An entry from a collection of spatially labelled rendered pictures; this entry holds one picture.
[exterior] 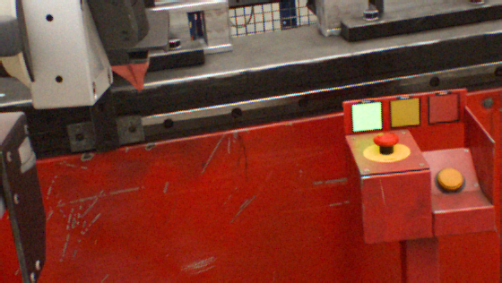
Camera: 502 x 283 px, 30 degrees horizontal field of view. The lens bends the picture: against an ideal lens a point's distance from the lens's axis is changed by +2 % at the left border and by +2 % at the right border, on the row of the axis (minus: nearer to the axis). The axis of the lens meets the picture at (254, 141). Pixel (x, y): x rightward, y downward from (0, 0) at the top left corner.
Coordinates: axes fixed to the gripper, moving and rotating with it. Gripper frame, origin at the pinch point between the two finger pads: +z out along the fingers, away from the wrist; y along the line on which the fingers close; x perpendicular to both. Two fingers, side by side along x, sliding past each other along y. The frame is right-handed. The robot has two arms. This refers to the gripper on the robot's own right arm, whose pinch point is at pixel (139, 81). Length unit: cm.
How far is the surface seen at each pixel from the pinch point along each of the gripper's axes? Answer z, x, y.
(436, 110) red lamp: 30, -17, -43
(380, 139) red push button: 25.3, -8.2, -32.6
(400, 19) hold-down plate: 31, -41, -40
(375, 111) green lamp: 28.6, -17.0, -32.9
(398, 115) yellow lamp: 30, -17, -37
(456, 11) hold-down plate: 32, -43, -51
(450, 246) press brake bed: 69, -16, -48
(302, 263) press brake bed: 65, -12, -19
